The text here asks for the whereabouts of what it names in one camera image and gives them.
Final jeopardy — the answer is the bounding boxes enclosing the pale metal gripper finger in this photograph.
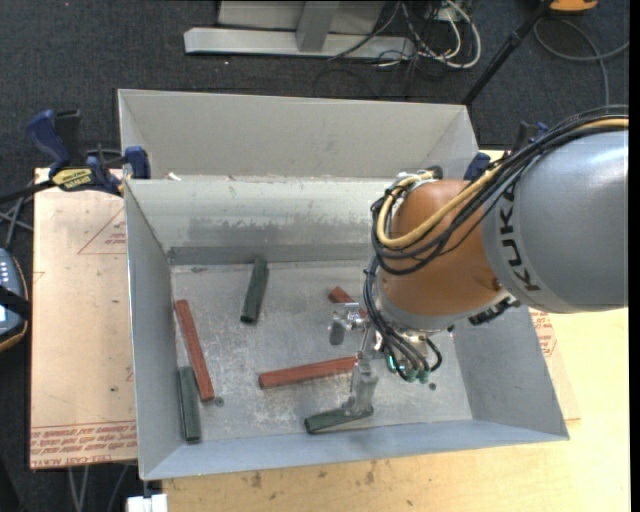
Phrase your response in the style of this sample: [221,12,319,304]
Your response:
[327,304,370,347]
[342,351,378,419]

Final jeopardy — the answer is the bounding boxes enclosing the red-brown flat block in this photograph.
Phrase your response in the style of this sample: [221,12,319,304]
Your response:
[327,286,370,319]
[173,299,217,403]
[257,355,359,391]

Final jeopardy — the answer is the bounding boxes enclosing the dark green flat block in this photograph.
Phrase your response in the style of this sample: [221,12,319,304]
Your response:
[239,256,271,325]
[176,365,203,444]
[303,405,375,436]

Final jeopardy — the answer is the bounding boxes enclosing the grey metal bin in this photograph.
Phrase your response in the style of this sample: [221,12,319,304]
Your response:
[117,88,571,482]

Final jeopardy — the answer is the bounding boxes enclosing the brown cardboard board, red print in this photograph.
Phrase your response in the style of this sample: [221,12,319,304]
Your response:
[29,167,584,471]

